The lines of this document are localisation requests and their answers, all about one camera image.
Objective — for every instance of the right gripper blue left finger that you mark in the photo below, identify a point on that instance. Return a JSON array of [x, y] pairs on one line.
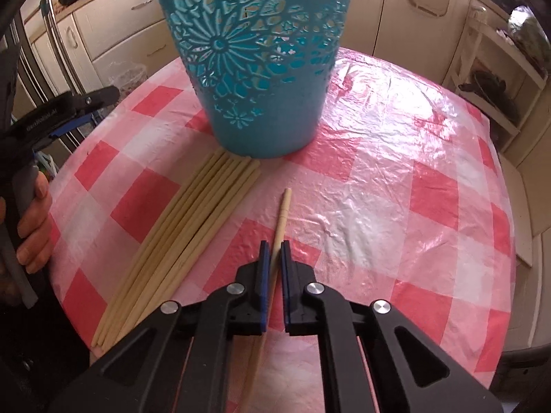
[[262, 283]]

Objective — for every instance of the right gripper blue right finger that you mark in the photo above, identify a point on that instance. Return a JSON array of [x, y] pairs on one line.
[[286, 276]]

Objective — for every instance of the person's left hand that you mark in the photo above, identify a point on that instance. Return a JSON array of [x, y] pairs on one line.
[[35, 229]]

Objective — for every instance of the white floral trash bin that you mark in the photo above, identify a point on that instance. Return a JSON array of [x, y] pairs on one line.
[[126, 76]]

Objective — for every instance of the pink checkered tablecloth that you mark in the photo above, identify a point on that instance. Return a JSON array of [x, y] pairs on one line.
[[400, 196]]

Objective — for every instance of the teal perforated plastic basket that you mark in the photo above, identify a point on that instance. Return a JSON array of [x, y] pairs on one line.
[[260, 68]]

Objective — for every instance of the white wooden step stool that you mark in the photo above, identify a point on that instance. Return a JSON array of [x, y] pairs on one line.
[[520, 210]]

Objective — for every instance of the black wok on cart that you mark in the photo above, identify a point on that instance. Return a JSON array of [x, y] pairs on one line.
[[493, 90]]

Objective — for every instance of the white rolling shelf cart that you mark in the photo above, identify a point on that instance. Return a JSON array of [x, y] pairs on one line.
[[492, 73]]

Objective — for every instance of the green bag of vegetables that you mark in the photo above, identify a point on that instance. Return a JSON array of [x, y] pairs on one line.
[[528, 35]]

